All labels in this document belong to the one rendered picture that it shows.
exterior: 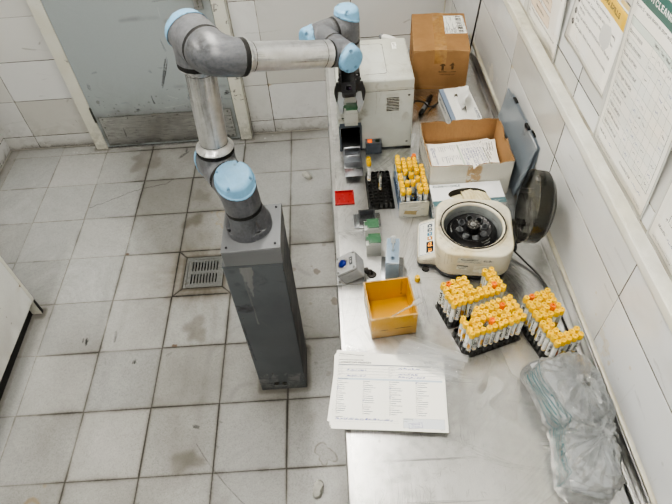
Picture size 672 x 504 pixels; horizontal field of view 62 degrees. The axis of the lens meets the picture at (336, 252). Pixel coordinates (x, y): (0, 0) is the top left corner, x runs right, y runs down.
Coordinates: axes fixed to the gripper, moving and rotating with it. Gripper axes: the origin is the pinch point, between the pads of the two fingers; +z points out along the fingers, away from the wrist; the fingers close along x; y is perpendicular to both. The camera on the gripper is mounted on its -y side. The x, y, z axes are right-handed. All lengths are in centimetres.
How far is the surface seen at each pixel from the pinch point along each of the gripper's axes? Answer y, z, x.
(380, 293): -62, 21, -6
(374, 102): 9.4, 3.6, -8.8
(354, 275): -55, 20, 1
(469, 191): -26.2, 15.4, -37.8
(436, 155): -3.6, 18.4, -30.3
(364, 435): -103, 25, 1
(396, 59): 21.9, -5.4, -17.5
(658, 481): -120, 15, -62
